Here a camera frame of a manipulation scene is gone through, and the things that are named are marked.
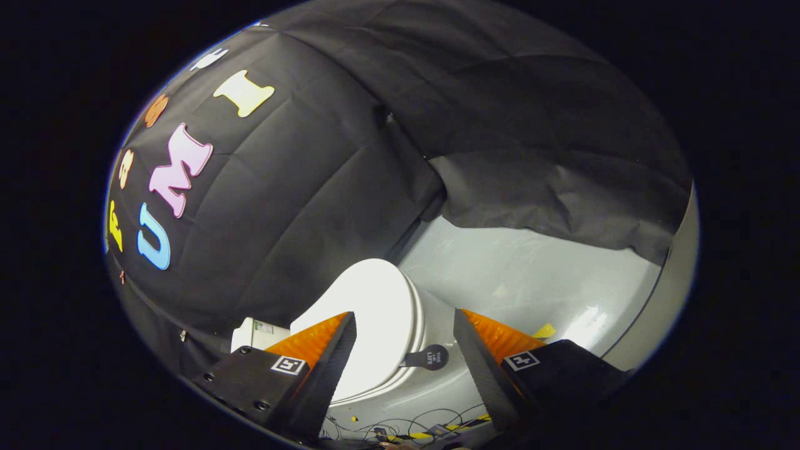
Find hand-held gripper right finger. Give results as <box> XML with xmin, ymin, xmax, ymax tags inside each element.
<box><xmin>454</xmin><ymin>309</ymin><xmax>631</xmax><ymax>433</ymax></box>

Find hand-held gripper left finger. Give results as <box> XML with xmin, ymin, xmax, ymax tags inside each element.
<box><xmin>192</xmin><ymin>311</ymin><xmax>358</xmax><ymax>443</ymax></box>

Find white toilet lid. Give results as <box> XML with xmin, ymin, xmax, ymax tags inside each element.
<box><xmin>291</xmin><ymin>259</ymin><xmax>427</xmax><ymax>406</ymax></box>

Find black lid pull tab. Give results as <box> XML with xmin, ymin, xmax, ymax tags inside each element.
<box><xmin>400</xmin><ymin>344</ymin><xmax>450</xmax><ymax>372</ymax></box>

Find white toilet tank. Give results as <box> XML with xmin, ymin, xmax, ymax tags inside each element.
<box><xmin>231</xmin><ymin>317</ymin><xmax>292</xmax><ymax>353</ymax></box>

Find black backdrop cloth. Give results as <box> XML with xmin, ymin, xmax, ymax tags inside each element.
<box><xmin>105</xmin><ymin>0</ymin><xmax>693</xmax><ymax>379</ymax></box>

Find thin black floor cables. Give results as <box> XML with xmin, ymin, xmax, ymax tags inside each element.
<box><xmin>320</xmin><ymin>405</ymin><xmax>494</xmax><ymax>448</ymax></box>

